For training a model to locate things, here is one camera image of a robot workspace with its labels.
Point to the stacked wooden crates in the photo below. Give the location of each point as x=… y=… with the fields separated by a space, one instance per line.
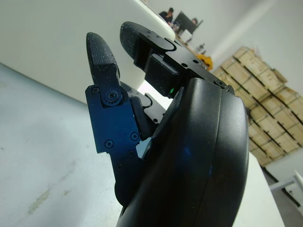
x=272 y=106

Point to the white two-slot toaster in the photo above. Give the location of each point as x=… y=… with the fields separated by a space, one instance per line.
x=47 y=35

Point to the yellow object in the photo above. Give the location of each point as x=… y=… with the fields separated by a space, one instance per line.
x=204 y=59

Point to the black computer monitor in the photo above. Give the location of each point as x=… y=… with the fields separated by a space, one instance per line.
x=187 y=22

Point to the person behind monitor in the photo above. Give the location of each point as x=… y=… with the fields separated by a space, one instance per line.
x=194 y=21

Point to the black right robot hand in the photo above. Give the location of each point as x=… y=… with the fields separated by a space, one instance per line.
x=189 y=153

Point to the person in black shirt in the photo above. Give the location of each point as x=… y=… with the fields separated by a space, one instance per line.
x=166 y=15

